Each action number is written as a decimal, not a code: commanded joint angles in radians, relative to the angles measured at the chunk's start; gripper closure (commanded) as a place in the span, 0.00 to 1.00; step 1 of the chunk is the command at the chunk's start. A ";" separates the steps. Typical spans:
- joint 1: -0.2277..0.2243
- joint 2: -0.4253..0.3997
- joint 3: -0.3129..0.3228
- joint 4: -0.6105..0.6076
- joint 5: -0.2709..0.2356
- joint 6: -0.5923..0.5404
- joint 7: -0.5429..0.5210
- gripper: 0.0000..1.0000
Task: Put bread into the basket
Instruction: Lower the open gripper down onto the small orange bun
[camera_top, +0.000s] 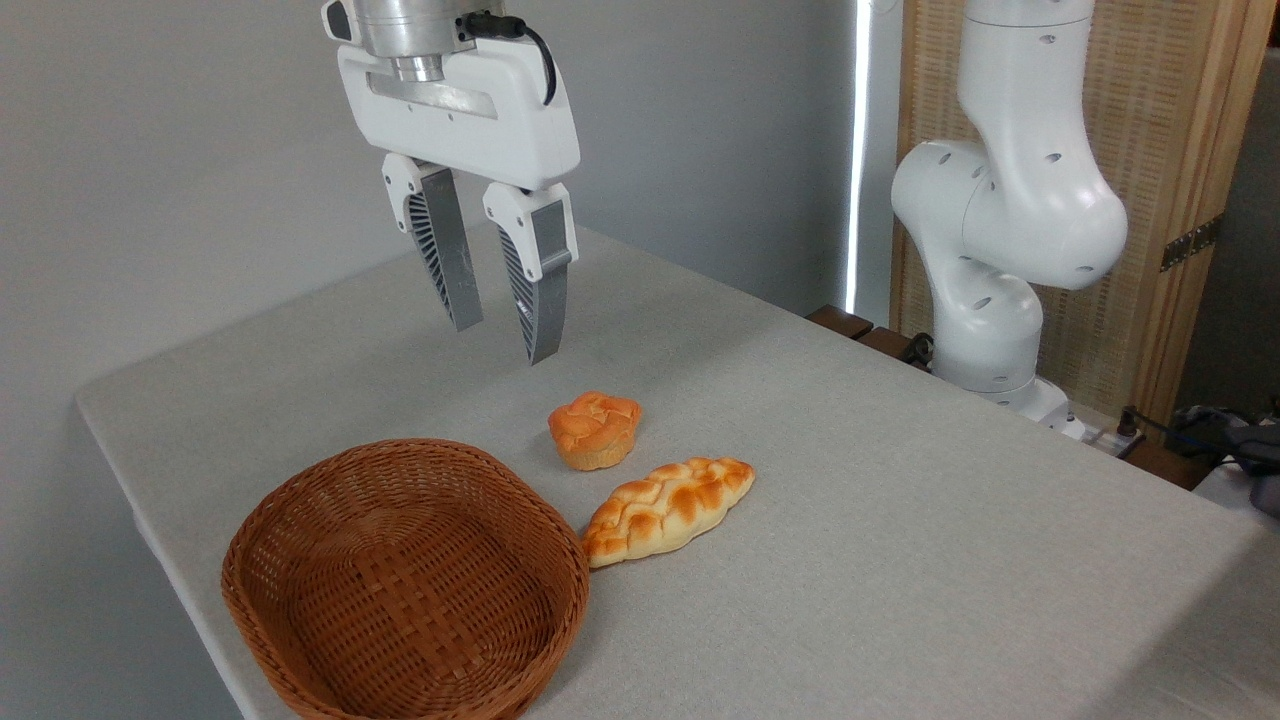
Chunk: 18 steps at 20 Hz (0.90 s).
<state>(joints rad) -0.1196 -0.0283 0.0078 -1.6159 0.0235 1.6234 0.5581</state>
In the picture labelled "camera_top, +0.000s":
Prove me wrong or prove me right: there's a brown wicker basket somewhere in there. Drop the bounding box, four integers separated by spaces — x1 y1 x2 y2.
221 438 591 720

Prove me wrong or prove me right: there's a metal screen hinge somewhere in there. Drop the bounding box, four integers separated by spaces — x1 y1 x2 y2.
1160 215 1223 273

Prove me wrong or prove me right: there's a dark grey device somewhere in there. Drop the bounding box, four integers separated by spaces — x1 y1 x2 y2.
1235 420 1280 519

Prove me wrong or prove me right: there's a grey tablecloth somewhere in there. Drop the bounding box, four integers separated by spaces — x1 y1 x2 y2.
75 210 1280 720

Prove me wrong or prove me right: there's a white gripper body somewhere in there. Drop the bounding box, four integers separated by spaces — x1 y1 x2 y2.
337 44 582 192

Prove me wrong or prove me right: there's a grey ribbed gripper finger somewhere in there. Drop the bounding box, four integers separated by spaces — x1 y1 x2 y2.
483 181 580 367
381 152 485 333

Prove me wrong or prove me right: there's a long braided bread loaf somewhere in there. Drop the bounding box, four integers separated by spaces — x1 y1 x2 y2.
582 457 757 570

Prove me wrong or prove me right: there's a black cable bundle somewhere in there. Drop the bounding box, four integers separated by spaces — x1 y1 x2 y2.
1140 400 1263 466

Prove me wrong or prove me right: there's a small round bread bun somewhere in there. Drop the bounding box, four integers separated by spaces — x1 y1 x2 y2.
548 391 643 472

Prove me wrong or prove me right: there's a wooden rattan folding screen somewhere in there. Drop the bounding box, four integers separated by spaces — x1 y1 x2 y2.
890 0 1280 431

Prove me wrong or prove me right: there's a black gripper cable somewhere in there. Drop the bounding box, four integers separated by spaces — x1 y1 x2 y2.
462 12 558 107

